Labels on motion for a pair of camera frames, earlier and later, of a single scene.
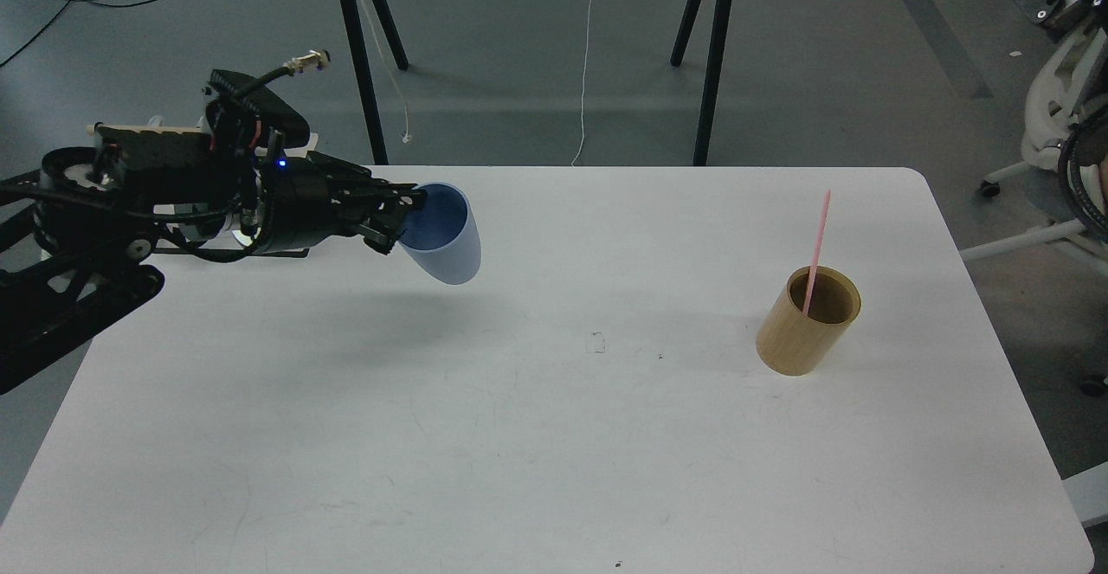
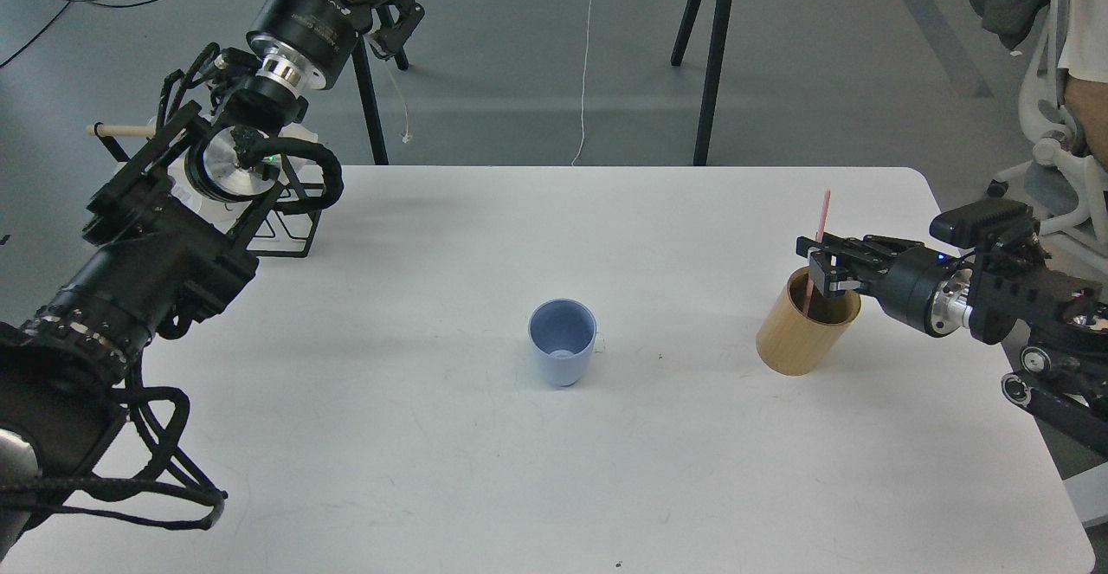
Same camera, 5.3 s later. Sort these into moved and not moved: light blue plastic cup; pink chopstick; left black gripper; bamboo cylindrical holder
Moved: left black gripper; light blue plastic cup
Not moved: bamboo cylindrical holder; pink chopstick
